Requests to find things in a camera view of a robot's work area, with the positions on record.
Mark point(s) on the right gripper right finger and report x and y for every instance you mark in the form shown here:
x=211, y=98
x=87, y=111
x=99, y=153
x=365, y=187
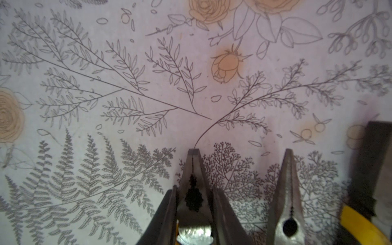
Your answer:
x=227, y=229

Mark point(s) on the yellow black combination pliers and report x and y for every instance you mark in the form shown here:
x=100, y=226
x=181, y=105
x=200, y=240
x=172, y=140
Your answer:
x=366, y=218

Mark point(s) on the orange black Greener pliers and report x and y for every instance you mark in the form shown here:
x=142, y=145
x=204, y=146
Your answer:
x=286, y=223

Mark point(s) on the yellow black flat-nose pliers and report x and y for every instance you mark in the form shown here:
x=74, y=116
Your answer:
x=194, y=214

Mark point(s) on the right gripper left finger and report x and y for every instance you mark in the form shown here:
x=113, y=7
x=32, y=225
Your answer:
x=162, y=228

